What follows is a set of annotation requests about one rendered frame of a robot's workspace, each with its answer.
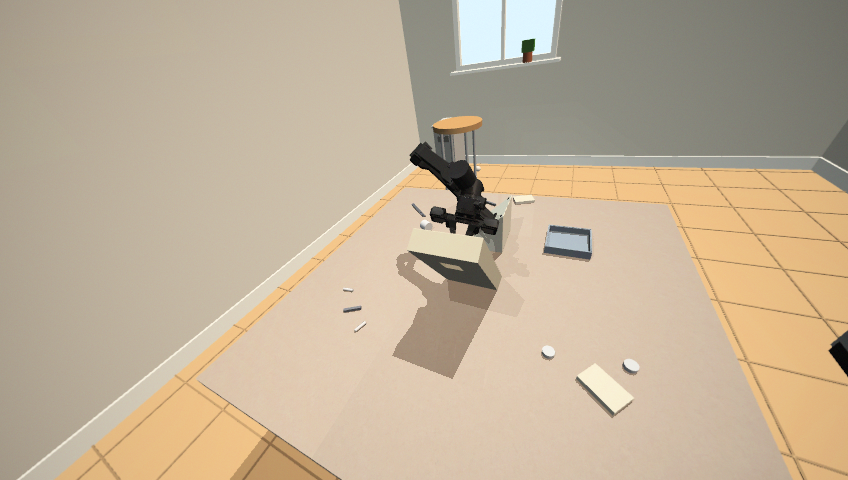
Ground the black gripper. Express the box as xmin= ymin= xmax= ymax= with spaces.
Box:
xmin=430 ymin=206 xmax=499 ymax=236

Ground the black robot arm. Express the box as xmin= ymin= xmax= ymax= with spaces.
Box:
xmin=409 ymin=141 xmax=497 ymax=221

